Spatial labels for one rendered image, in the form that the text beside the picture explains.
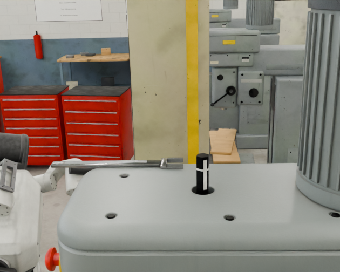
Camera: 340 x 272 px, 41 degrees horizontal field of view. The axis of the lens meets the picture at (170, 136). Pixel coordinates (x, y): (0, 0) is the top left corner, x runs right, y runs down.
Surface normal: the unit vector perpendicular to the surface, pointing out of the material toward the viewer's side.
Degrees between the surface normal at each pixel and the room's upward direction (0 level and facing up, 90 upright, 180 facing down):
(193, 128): 90
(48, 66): 90
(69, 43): 90
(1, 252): 76
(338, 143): 90
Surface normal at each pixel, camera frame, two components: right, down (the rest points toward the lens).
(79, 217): -0.03, -0.95
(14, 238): 0.16, -0.62
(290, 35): -0.04, 0.32
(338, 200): -0.62, 0.26
